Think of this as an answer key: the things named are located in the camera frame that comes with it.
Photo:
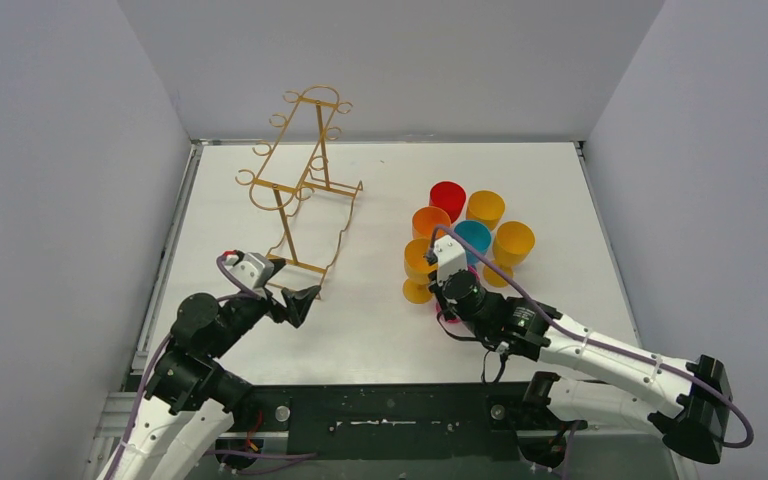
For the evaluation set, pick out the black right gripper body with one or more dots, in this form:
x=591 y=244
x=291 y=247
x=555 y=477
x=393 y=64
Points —
x=444 y=300

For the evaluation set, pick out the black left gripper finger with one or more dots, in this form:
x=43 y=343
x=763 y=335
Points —
x=278 y=264
x=297 y=303

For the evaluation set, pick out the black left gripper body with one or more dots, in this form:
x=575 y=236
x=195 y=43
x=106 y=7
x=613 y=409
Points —
x=279 y=305

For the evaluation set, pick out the magenta wine glass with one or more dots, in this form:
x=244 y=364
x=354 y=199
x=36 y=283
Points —
x=449 y=316

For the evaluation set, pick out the yellow wine glass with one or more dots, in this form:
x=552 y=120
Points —
x=512 y=243
x=485 y=207
x=415 y=288

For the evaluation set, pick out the blue wine glass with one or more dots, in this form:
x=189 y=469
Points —
x=475 y=234

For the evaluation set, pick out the orange wine glass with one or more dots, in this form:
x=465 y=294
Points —
x=426 y=219

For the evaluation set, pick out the red wine glass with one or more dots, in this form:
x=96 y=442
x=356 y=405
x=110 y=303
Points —
x=449 y=197

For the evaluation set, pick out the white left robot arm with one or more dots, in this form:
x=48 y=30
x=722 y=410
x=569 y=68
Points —
x=186 y=399

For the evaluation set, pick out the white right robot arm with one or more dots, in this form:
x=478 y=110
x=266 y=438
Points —
x=685 y=403

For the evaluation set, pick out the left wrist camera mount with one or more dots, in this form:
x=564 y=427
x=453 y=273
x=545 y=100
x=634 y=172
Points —
x=251 y=270

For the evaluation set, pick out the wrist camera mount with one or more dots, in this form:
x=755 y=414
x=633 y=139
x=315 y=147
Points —
x=447 y=257
x=251 y=270

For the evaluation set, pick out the gold wire glass rack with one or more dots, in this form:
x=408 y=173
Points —
x=313 y=177

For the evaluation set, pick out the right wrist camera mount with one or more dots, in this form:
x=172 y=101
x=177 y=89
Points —
x=447 y=257

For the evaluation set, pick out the aluminium table edge rail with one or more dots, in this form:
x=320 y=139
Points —
x=362 y=331

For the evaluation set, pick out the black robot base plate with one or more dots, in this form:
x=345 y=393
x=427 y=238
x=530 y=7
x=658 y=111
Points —
x=395 y=422

